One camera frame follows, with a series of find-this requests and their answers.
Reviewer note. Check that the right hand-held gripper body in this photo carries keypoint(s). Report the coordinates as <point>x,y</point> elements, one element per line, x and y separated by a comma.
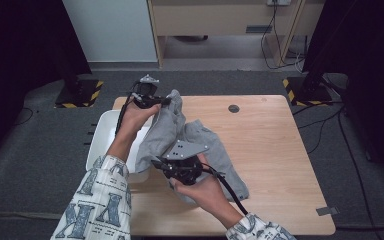
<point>183,166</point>

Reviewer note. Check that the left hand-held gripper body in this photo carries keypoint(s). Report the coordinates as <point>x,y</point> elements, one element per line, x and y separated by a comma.
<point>145,93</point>

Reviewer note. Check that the grey shorts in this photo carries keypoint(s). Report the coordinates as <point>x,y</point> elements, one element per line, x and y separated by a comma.
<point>166,130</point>

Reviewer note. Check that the white plastic bin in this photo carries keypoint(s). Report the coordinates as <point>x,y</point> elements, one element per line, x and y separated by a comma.
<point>105,140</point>

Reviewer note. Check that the person's left hand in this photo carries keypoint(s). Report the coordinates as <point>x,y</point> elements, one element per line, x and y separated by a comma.
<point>133,120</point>

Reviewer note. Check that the person's right hand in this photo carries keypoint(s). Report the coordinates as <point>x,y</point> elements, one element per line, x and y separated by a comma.
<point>203,193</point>

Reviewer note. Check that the black yellow striped stand base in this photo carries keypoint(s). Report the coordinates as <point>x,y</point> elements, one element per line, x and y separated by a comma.
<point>80,93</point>
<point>308,90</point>

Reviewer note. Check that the black floor tape marks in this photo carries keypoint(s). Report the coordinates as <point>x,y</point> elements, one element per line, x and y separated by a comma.
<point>91,134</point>

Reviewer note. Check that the round black table grommet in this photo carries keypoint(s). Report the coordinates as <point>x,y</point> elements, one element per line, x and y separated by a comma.
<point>233,108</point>

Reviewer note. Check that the white panel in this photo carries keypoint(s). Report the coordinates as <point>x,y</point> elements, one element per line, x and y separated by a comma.
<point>113,30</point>

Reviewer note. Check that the dark curtain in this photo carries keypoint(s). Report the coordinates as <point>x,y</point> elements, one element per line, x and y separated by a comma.
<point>373,66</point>
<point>20,50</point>

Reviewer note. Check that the grey floor strip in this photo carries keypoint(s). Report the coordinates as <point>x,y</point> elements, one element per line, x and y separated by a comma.
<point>20,215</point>

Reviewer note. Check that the white power strip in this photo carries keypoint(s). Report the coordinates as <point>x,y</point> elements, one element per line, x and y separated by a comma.
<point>278,2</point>

